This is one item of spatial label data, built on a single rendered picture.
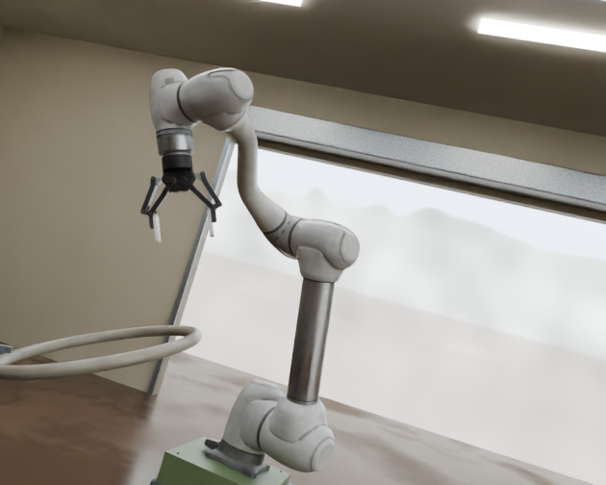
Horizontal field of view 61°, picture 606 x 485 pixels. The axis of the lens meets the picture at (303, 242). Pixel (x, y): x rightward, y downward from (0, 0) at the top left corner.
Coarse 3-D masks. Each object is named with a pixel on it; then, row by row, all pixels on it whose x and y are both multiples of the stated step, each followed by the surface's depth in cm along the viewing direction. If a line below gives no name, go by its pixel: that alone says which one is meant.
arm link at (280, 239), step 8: (288, 216) 160; (288, 224) 159; (272, 232) 158; (280, 232) 158; (288, 232) 157; (272, 240) 160; (280, 240) 159; (288, 240) 157; (280, 248) 161; (288, 248) 158; (288, 256) 167
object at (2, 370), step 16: (80, 336) 145; (96, 336) 147; (112, 336) 148; (128, 336) 149; (144, 336) 149; (192, 336) 123; (16, 352) 128; (32, 352) 133; (128, 352) 108; (144, 352) 109; (160, 352) 112; (176, 352) 116; (0, 368) 107; (16, 368) 105; (32, 368) 104; (48, 368) 103; (64, 368) 103; (80, 368) 103; (96, 368) 104; (112, 368) 105
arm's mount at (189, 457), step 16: (176, 448) 160; (192, 448) 167; (208, 448) 173; (176, 464) 153; (192, 464) 152; (208, 464) 157; (160, 480) 153; (176, 480) 152; (192, 480) 151; (208, 480) 150; (224, 480) 150; (240, 480) 152; (256, 480) 158; (272, 480) 164; (288, 480) 177
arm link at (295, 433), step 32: (320, 224) 152; (320, 256) 148; (352, 256) 149; (320, 288) 151; (320, 320) 152; (320, 352) 154; (288, 384) 157; (288, 416) 152; (320, 416) 154; (288, 448) 150; (320, 448) 149
